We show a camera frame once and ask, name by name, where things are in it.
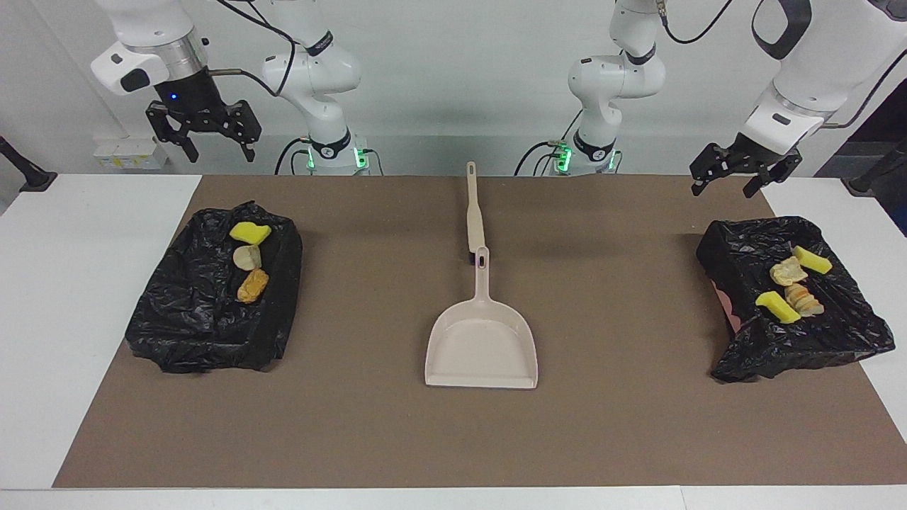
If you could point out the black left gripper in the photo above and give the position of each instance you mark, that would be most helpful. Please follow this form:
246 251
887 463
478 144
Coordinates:
747 157

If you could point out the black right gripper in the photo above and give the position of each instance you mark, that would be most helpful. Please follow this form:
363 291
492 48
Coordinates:
193 99

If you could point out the pale foam chunk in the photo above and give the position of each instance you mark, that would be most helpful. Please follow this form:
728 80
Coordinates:
786 272
246 258
806 301

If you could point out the yellow green sponge wedge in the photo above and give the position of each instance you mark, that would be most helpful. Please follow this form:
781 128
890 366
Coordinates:
249 233

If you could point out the orange brown foam chunk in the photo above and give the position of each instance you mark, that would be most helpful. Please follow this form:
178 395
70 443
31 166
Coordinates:
253 285

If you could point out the beige hand brush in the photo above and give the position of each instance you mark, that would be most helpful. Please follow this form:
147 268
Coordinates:
473 212

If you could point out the beige plastic dustpan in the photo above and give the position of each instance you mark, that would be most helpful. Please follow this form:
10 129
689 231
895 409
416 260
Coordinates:
482 347

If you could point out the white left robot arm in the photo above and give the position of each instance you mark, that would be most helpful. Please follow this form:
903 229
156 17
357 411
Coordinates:
808 64

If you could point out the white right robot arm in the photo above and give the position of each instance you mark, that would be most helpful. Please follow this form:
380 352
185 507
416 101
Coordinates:
312 71

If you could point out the pink plastic bin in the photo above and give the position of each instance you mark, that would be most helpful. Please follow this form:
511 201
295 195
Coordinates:
728 308

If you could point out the black trash bag liner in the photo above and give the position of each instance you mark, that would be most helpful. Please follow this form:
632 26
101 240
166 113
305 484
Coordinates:
836 340

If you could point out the black bag lined bin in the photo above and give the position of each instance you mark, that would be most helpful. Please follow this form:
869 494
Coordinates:
191 333

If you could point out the black stand leg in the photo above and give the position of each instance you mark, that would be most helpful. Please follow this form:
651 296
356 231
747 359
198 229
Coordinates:
868 180
28 177

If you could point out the brown table mat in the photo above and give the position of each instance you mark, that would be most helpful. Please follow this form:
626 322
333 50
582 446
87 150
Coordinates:
453 446

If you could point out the white wall power box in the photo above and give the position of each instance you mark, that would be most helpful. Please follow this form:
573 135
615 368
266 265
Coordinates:
131 154

